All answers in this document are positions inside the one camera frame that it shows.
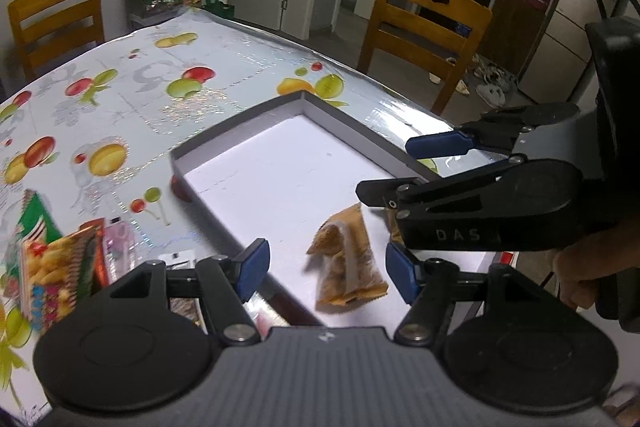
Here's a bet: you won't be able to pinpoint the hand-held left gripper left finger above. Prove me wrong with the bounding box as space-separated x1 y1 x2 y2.
95 238 272 349

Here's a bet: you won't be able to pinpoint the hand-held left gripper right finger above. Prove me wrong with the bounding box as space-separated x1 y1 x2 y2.
385 242 551 349

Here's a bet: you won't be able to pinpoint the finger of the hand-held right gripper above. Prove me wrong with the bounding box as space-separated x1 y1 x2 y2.
355 154 527 220
405 102 582 160

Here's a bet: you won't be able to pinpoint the yellow clear snack packet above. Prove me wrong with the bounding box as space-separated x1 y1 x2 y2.
306 203 390 314

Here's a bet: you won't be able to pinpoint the grey shallow cardboard box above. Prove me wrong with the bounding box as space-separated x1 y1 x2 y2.
169 90 501 330

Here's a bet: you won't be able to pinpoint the person's right hand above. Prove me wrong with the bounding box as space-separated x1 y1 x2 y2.
554 214 640 313

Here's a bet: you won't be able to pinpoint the pair of white slippers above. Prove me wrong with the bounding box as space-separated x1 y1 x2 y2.
475 82 518 108

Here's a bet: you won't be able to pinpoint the pair of light sandals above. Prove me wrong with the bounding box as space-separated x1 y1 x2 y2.
470 57 511 82

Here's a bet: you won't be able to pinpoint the pink white snack packet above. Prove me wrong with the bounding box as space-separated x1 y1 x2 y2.
102 217 142 283

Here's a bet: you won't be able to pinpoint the low brown shoe cabinet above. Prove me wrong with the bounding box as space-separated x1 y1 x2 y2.
487 0 556 72

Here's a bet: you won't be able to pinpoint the wooden chair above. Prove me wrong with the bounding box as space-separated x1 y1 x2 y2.
356 0 494 114
7 0 106 80

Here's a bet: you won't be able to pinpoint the red foil snack packet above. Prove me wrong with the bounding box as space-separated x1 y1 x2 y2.
92 219 113 288

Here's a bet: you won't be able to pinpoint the silver refrigerator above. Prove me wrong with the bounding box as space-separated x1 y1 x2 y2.
520 0 640 108

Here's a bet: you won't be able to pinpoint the red yellow snack packet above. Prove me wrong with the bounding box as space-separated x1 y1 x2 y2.
20 227 101 333

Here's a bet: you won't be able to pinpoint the fruit printed tablecloth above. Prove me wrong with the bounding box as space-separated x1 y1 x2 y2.
0 4 501 413

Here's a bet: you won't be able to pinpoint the green striped snack packet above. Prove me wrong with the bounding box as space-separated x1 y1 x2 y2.
0 189 66 303

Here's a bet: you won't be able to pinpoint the green tote bag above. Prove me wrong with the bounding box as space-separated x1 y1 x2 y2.
202 0 236 20

